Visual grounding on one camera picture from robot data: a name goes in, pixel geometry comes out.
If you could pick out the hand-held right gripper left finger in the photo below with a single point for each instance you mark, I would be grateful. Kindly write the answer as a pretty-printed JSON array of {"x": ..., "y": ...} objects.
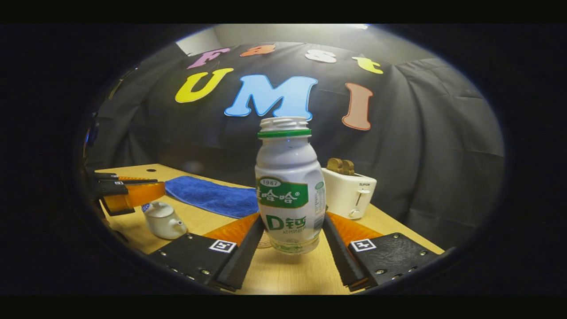
[{"x": 248, "y": 252}]

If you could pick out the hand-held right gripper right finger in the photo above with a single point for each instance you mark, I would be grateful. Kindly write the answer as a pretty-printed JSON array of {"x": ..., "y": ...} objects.
[{"x": 339, "y": 252}]

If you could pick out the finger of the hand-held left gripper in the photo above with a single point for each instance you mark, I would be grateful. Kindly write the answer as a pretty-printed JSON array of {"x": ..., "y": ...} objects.
[
  {"x": 110, "y": 189},
  {"x": 106, "y": 178}
]

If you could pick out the round brown coaster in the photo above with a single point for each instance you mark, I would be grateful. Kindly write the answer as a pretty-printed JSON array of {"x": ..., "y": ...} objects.
[{"x": 264, "y": 241}]

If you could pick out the white teacup lid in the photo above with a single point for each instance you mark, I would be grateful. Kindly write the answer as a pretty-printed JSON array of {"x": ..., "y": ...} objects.
[{"x": 159, "y": 210}]

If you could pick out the white ceramic teacup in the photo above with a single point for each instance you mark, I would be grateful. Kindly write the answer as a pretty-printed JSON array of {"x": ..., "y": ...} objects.
[{"x": 166, "y": 227}]

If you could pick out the white water bottle green label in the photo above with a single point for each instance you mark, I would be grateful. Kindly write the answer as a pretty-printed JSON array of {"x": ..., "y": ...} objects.
[{"x": 288, "y": 164}]

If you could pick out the white toaster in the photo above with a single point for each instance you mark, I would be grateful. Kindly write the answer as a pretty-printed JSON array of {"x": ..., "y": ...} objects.
[{"x": 350, "y": 195}]

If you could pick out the blue towel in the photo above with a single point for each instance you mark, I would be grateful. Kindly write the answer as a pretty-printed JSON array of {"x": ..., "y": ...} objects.
[{"x": 212, "y": 195}]

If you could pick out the brown toast slice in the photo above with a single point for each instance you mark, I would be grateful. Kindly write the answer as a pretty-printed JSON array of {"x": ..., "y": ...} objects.
[
  {"x": 348, "y": 168},
  {"x": 334, "y": 166}
]

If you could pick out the black backdrop cloth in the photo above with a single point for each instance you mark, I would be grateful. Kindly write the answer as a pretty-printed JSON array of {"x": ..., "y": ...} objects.
[{"x": 421, "y": 155}]

